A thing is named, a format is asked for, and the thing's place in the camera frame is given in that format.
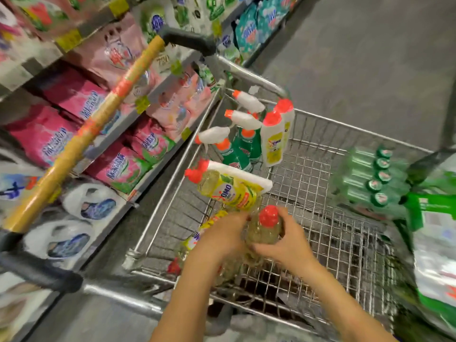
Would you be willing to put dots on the grey shopping cart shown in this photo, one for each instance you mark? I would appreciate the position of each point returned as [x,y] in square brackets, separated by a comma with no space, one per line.
[78,142]

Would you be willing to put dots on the white red-tipped spray bottle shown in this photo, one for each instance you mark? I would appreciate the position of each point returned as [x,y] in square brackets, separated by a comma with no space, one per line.
[242,174]

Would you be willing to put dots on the person's left forearm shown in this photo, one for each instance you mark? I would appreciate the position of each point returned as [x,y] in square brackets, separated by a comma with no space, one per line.
[185,302]

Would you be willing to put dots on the store shelving with refill pouches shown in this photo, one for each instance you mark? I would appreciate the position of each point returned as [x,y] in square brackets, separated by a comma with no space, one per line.
[28,71]

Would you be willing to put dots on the person's right hand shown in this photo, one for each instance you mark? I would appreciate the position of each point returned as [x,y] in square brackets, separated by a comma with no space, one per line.
[292,249]

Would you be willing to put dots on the person's left hand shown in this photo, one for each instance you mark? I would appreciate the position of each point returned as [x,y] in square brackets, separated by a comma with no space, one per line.
[217,242]

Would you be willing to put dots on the row of teal blue pouches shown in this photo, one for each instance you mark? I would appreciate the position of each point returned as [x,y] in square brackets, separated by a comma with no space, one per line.
[249,28]

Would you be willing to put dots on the stack of pink detergent pouches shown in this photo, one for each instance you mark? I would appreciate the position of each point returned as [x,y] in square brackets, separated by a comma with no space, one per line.
[50,131]

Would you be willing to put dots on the stack of white blue pouches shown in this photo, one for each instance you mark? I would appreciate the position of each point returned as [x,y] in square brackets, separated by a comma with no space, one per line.
[71,245]

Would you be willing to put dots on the person's right forearm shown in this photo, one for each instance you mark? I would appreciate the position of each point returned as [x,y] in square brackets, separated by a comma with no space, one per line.
[349,306]

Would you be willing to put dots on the pack of green small bottles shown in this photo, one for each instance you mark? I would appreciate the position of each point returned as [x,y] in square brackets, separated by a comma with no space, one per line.
[370,185]

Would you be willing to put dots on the large green white cleaner pouch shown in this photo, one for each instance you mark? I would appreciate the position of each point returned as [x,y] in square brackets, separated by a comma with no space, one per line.
[431,171]
[434,253]

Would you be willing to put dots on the row of green white pouches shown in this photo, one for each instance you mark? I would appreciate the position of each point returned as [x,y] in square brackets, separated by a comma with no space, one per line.
[153,21]

